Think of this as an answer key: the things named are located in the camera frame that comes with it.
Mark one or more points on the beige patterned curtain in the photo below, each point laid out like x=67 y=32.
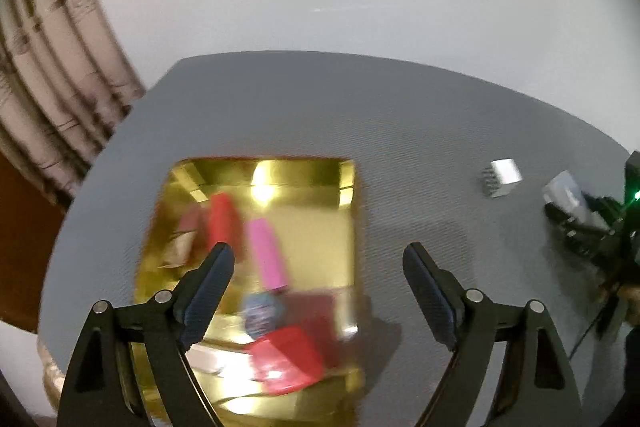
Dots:
x=50 y=82

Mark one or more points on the red rectangular box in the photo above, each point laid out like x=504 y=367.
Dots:
x=222 y=219

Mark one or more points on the pink clear plastic case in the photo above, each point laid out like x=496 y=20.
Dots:
x=267 y=257

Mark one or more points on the grey mesh mat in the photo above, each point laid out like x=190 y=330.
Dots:
x=400 y=132

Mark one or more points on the small blue cartoon tin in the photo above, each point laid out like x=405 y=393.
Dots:
x=262 y=314

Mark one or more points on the beige shiny cloth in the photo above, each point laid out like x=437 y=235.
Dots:
x=50 y=377

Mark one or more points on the red and gold tin box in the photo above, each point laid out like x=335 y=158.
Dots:
x=310 y=217

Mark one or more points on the red rounded box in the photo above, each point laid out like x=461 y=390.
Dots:
x=285 y=359

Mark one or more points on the brown wooden furniture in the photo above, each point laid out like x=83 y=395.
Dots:
x=25 y=257

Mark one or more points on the black and white patterned box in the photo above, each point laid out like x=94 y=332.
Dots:
x=505 y=172

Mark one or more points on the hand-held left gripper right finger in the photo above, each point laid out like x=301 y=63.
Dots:
x=430 y=294

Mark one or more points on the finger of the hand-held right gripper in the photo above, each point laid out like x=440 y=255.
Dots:
x=575 y=234
x=607 y=207

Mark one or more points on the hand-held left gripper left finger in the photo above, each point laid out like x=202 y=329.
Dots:
x=207 y=292

